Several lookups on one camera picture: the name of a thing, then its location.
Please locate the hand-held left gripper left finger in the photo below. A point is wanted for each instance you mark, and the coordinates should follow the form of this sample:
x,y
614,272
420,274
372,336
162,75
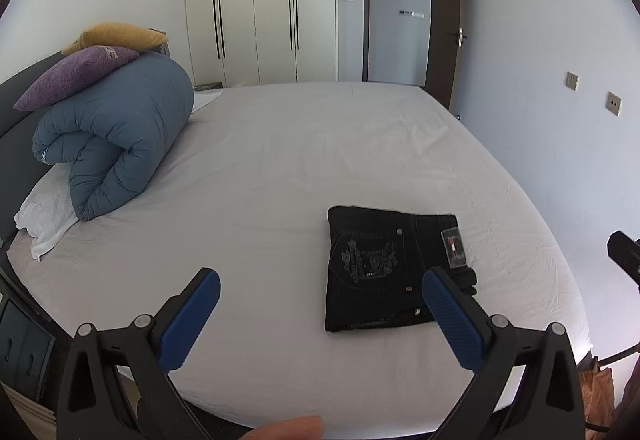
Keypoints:
x,y
187,320

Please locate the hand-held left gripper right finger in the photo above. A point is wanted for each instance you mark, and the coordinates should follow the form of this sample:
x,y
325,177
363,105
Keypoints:
x,y
452,320

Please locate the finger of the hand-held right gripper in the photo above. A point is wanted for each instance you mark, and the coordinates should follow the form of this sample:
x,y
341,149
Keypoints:
x,y
627,255

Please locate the black pants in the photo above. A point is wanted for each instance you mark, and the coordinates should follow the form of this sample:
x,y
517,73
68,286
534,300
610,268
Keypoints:
x,y
415,245

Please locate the person's left hand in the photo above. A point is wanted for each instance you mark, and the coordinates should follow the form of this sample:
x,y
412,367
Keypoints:
x,y
290,430

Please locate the orange cloth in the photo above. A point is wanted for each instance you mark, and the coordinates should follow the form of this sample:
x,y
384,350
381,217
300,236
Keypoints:
x,y
597,395

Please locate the dark nightstand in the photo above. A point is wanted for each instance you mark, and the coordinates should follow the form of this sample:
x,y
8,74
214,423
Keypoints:
x,y
20,350

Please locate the white folded towel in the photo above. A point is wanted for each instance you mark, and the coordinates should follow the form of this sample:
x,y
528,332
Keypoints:
x,y
45,215

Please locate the bed with white sheet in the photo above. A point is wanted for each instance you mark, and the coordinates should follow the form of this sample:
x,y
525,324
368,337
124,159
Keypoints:
x,y
275,159

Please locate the blue rolled duvet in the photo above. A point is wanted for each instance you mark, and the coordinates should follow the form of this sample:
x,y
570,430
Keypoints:
x,y
125,129

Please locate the grey headboard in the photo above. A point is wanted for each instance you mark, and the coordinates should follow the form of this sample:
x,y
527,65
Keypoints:
x,y
10,159

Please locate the purple pillow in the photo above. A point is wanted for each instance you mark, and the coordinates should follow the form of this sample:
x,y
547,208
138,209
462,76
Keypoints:
x,y
70,74

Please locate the yellow pillow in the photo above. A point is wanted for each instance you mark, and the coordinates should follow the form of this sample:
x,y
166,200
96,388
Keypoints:
x,y
120,35

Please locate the brown door frame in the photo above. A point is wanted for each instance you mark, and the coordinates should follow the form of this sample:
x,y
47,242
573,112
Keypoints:
x,y
365,19

